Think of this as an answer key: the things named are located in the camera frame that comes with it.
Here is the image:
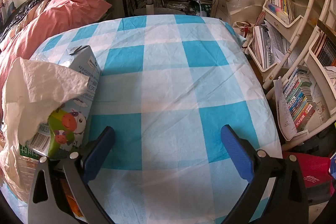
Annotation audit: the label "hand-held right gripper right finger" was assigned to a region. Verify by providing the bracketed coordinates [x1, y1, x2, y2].
[221, 124, 309, 224]

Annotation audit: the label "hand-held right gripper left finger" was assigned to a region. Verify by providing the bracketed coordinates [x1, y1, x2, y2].
[28, 126, 115, 224]

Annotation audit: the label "large white tissue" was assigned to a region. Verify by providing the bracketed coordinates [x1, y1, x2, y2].
[1, 57, 90, 188]

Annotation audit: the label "red orange snack wrapper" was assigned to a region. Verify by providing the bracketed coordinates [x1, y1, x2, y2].
[59, 178, 88, 223]

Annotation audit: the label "stack of printed papers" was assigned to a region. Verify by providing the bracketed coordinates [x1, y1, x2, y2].
[274, 77, 298, 141]

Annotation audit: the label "red fabric bag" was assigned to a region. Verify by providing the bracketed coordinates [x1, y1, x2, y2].
[282, 152, 335, 203]

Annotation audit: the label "row of colourful low books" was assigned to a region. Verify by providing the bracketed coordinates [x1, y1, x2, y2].
[282, 68, 315, 132]

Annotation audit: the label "blue checkered tablecloth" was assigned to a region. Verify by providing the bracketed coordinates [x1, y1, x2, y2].
[0, 15, 284, 224]

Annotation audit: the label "white tiered book rack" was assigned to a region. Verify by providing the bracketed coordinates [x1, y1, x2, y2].
[245, 0, 317, 90]
[265, 0, 336, 151]

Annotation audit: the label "row of dark spined books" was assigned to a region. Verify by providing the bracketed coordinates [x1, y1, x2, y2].
[314, 30, 336, 67]

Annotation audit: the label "pink duvet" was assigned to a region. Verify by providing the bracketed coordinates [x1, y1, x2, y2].
[0, 0, 112, 98]

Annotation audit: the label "clear plastic bag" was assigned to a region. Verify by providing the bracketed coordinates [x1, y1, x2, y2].
[227, 0, 271, 28]

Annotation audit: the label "white drawer cabinet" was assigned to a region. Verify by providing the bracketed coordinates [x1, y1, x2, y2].
[211, 0, 242, 22]

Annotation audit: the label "pile of papers under desk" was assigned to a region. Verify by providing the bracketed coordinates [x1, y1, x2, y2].
[165, 0, 210, 16]

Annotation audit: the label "white tote bag red handles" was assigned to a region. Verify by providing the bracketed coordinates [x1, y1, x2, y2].
[232, 21, 259, 38]

